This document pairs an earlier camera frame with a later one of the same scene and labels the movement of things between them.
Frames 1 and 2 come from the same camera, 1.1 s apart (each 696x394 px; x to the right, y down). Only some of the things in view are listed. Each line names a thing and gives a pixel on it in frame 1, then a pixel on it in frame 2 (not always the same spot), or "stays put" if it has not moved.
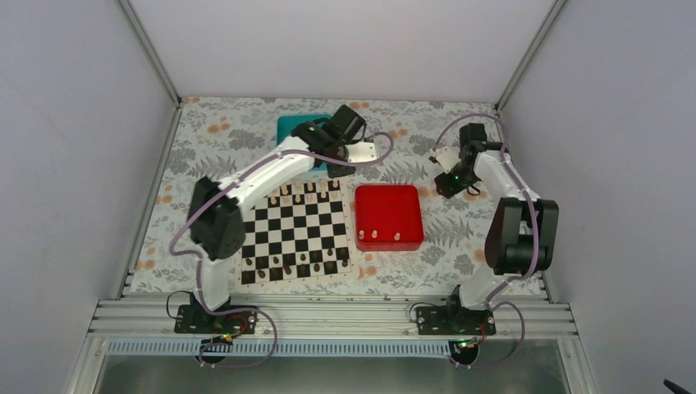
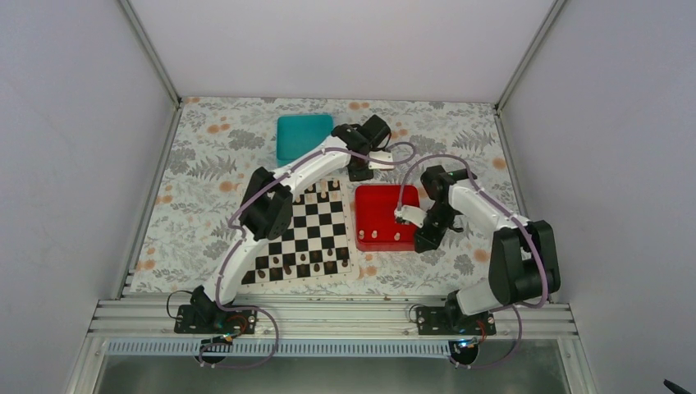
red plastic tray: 388,217 stays put
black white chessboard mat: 300,234 stays put
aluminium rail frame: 155,318 stays put
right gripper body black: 465,178 → 443,215
